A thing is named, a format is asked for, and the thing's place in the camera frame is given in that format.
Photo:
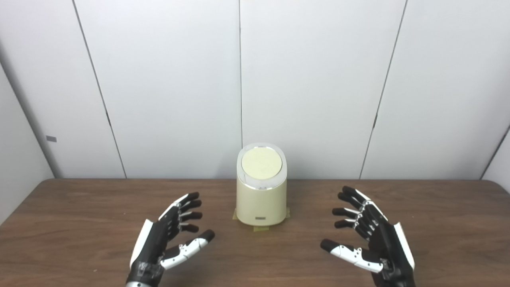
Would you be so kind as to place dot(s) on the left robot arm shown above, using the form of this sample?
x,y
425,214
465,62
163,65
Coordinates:
x,y
135,284

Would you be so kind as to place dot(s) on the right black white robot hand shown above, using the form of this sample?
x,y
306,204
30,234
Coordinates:
x,y
392,251

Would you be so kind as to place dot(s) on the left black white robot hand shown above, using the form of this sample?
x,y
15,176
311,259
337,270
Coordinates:
x,y
153,245

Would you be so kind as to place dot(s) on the cream-colored lidded bin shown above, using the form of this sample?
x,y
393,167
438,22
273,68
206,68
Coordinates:
x,y
261,201

